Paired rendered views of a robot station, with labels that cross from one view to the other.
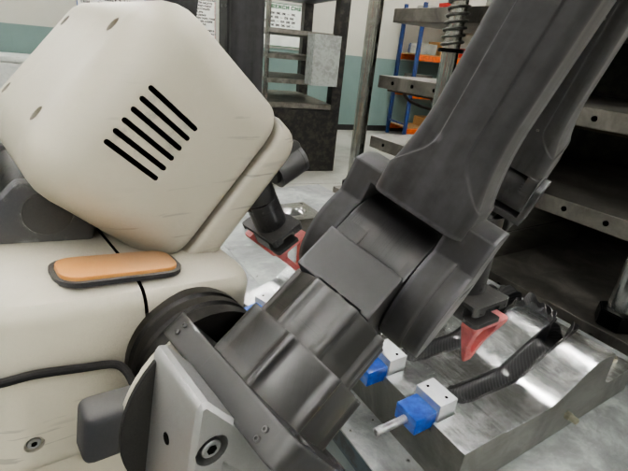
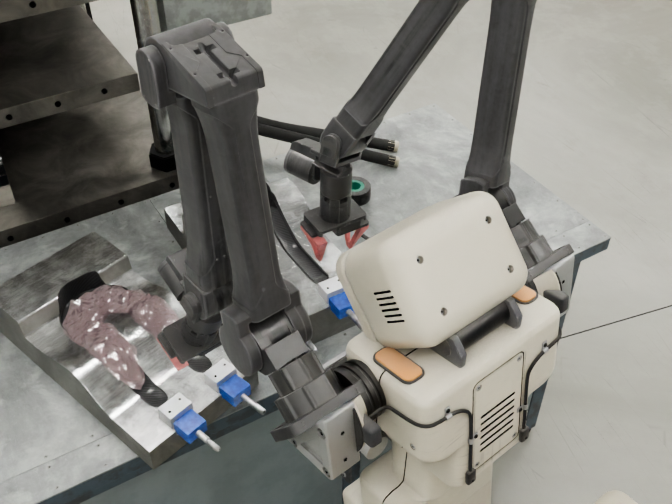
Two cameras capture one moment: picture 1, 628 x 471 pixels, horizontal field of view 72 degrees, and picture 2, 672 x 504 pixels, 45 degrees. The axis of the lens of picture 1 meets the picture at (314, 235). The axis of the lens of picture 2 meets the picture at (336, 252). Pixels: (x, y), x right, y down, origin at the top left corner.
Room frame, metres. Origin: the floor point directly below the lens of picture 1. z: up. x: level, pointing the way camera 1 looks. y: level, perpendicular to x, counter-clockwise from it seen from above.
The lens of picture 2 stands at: (0.47, 0.97, 2.05)
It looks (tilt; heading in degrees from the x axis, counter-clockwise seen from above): 42 degrees down; 272
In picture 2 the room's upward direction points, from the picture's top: straight up
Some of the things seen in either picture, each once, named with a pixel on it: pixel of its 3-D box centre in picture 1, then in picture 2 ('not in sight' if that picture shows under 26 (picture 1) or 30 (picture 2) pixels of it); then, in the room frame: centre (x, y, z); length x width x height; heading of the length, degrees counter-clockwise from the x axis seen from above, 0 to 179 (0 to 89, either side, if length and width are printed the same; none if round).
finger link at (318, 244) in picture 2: not in sight; (325, 238); (0.53, -0.19, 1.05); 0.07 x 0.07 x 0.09; 34
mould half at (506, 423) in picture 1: (498, 358); (262, 247); (0.67, -0.37, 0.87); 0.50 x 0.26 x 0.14; 123
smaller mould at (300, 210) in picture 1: (287, 221); not in sight; (1.33, 0.09, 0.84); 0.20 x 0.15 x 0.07; 123
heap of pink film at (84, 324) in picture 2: not in sight; (121, 322); (0.92, -0.10, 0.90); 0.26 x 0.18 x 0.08; 141
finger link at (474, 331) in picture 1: (465, 325); (343, 231); (0.49, -0.21, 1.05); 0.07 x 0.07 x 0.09; 34
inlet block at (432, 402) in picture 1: (410, 416); (345, 308); (0.48, -0.17, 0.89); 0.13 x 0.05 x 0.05; 124
